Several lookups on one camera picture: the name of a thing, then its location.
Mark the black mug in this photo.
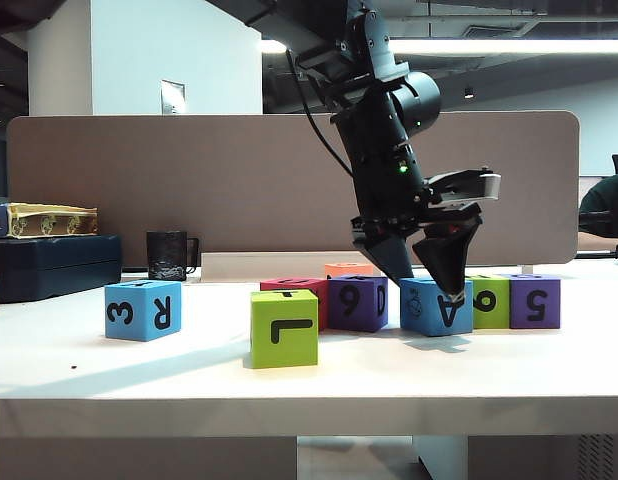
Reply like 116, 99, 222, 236
146, 230, 201, 280

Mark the blue foam block fish A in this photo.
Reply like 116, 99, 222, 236
399, 277, 474, 337

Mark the purple foam block 5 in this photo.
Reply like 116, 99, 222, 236
508, 273, 562, 330

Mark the grey wall plate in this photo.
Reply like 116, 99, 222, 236
160, 79, 186, 116

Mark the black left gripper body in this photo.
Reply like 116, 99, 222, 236
347, 142, 484, 241

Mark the brown desk divider panel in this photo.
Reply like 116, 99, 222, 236
6, 110, 581, 267

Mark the white desk leg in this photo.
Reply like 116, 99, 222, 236
412, 435, 469, 480

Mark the red foam block U N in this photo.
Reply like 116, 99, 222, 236
259, 277, 331, 332

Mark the yellow fabric storage bag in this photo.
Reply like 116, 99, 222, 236
6, 202, 100, 240

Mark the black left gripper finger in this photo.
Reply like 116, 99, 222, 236
352, 232, 415, 290
412, 219, 483, 301

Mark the green foam block 9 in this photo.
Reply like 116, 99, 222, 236
468, 273, 513, 330

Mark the ceiling light strip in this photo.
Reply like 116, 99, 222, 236
261, 38, 618, 55

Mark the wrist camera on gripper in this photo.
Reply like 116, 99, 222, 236
423, 167, 504, 207

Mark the dark blue hard case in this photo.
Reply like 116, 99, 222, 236
0, 234, 124, 305

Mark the orange foam block 7 I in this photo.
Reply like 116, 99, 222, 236
324, 262, 375, 279

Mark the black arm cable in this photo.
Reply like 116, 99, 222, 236
286, 47, 355, 179

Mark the person in dark green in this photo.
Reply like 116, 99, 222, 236
578, 167, 618, 251

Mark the purple foam block M R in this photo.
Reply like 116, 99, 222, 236
326, 273, 390, 334

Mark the green foam block K T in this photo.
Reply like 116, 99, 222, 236
249, 289, 320, 370

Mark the blue foam block Y 3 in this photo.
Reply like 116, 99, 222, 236
104, 280, 183, 343

